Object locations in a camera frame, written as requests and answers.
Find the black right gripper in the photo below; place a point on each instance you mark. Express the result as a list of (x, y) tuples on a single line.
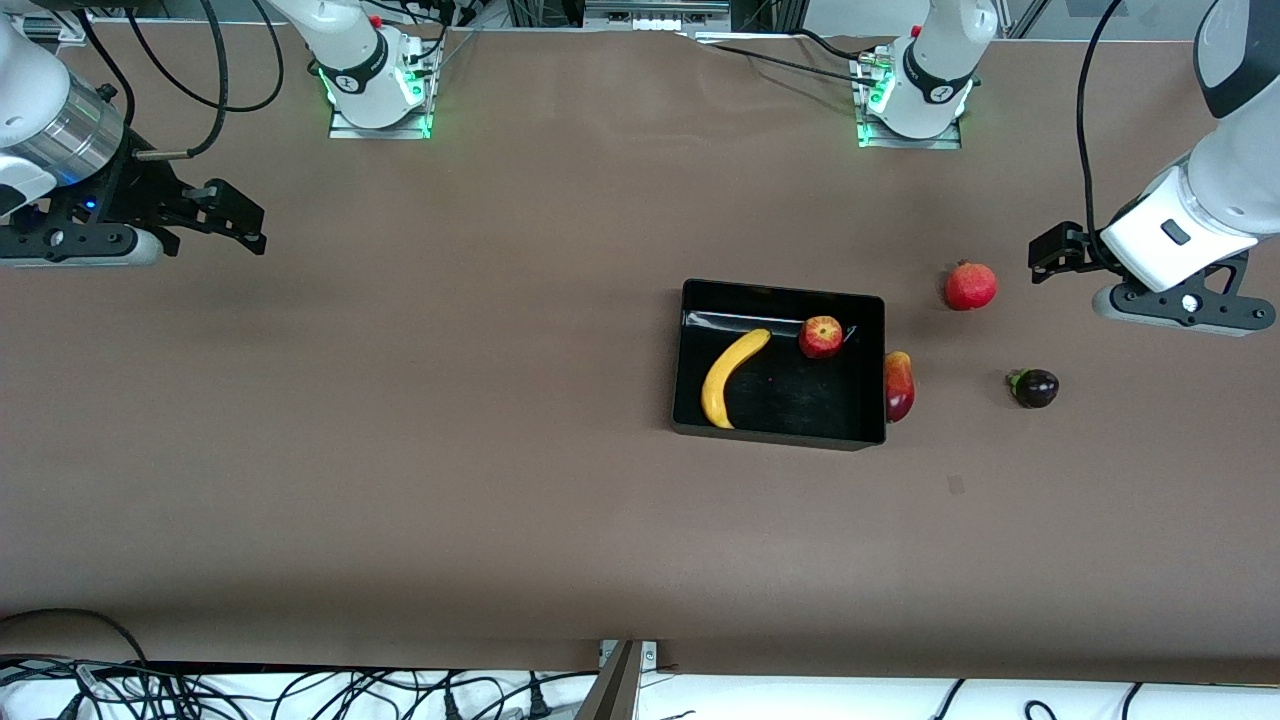
[(138, 195)]

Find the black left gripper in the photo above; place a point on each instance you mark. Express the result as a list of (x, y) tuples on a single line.
[(1086, 250)]

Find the red yellow apple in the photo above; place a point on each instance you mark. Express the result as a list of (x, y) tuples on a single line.
[(820, 337)]

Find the black rectangular plastic box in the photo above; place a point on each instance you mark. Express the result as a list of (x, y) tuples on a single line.
[(800, 400)]

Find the yellow banana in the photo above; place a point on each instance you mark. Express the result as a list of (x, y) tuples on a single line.
[(725, 375)]

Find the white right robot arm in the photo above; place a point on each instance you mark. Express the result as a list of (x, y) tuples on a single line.
[(30, 90)]

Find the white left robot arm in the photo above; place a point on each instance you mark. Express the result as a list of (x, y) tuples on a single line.
[(1230, 170)]

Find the red pomegranate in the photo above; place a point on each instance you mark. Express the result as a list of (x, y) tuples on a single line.
[(970, 287)]

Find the dark purple mangosteen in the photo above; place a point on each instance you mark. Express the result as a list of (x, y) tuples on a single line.
[(1037, 388)]

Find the red yellow mango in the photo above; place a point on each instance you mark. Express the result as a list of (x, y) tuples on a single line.
[(899, 390)]

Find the slanted aluminium profile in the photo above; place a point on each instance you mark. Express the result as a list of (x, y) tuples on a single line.
[(1030, 15)]

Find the silver electronics device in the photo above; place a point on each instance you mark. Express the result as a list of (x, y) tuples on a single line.
[(655, 18)]

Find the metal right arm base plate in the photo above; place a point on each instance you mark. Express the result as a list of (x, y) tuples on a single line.
[(380, 132)]

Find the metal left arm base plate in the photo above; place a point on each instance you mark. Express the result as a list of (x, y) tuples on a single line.
[(915, 142)]

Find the small metal bracket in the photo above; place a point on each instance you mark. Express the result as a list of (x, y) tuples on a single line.
[(650, 655)]

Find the dark gray post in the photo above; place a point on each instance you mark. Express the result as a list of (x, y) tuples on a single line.
[(615, 690)]

